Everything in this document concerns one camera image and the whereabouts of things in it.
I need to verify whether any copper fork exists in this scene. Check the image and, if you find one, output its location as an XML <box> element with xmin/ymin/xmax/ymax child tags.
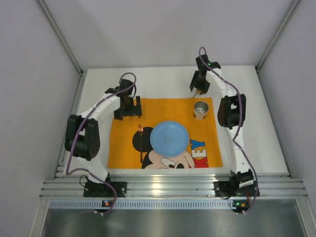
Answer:
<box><xmin>138</xmin><ymin>124</ymin><xmax>144</xmax><ymax>163</ymax></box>

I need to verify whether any small metal cup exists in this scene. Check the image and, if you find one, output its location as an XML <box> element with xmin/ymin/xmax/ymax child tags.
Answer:
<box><xmin>194</xmin><ymin>101</ymin><xmax>209</xmax><ymax>120</ymax></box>

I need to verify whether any orange Mickey Mouse cloth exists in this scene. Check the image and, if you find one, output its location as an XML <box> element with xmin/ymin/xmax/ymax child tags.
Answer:
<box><xmin>108</xmin><ymin>97</ymin><xmax>223</xmax><ymax>169</ymax></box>

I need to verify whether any blue plastic plate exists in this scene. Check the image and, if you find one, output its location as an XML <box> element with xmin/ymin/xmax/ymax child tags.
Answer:
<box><xmin>150</xmin><ymin>121</ymin><xmax>190</xmax><ymax>158</ymax></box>

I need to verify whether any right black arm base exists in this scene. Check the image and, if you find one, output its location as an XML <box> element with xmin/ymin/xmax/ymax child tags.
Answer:
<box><xmin>214</xmin><ymin>169</ymin><xmax>259</xmax><ymax>199</ymax></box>

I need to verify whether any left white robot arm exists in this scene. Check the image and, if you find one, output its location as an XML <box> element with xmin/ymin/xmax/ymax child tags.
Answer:
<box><xmin>64</xmin><ymin>79</ymin><xmax>142</xmax><ymax>184</ymax></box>

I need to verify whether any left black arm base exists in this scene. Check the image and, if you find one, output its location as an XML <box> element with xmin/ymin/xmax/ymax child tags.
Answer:
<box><xmin>79</xmin><ymin>175</ymin><xmax>127</xmax><ymax>198</ymax></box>

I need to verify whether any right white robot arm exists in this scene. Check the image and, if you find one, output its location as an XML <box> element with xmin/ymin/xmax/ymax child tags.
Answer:
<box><xmin>189</xmin><ymin>54</ymin><xmax>251</xmax><ymax>174</ymax></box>

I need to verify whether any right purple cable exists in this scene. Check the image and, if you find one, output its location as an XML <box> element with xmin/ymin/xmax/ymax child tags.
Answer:
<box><xmin>198</xmin><ymin>46</ymin><xmax>259</xmax><ymax>215</ymax></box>

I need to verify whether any purple cable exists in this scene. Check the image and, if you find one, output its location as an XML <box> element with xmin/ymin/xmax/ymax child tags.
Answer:
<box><xmin>198</xmin><ymin>46</ymin><xmax>259</xmax><ymax>215</ymax></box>
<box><xmin>66</xmin><ymin>72</ymin><xmax>138</xmax><ymax>213</ymax></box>

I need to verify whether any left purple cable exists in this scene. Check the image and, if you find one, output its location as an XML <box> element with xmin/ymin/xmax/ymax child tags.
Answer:
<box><xmin>66</xmin><ymin>72</ymin><xmax>138</xmax><ymax>213</ymax></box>

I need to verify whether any aluminium mounting rail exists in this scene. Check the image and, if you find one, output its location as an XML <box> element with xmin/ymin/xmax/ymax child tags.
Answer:
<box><xmin>39</xmin><ymin>165</ymin><xmax>308</xmax><ymax>199</ymax></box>

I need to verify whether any perforated cable duct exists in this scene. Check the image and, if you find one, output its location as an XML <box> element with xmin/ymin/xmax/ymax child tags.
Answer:
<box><xmin>49</xmin><ymin>199</ymin><xmax>249</xmax><ymax>210</ymax></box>

